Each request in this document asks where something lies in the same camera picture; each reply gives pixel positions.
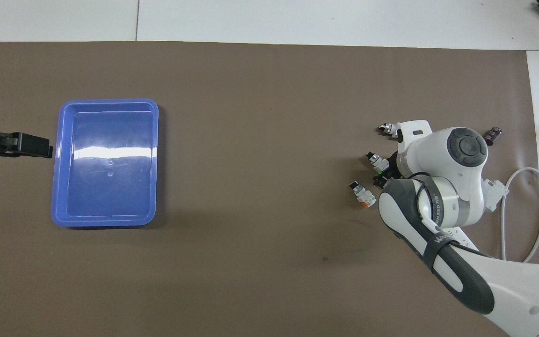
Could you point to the small dark brown terminal block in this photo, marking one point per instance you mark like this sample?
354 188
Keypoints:
492 135

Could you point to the blue plastic tray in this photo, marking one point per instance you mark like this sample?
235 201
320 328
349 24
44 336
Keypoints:
105 187

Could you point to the selector switch green contact block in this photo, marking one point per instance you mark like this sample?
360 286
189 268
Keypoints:
362 193

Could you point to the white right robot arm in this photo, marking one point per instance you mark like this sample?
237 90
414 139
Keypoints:
461 187

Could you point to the selector switch orange contact block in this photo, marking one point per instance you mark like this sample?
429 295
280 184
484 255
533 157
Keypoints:
387 128

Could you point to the white power strip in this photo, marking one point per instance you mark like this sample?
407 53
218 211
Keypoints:
463 238

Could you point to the white circuit breaker red levers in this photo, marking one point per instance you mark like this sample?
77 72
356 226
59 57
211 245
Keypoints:
495 192

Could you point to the selector switch red contact block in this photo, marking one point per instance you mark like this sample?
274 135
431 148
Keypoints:
377 161

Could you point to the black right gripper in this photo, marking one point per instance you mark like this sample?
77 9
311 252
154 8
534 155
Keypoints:
394 164

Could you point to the brown paper mat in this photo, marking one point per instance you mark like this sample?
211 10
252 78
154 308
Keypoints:
260 187

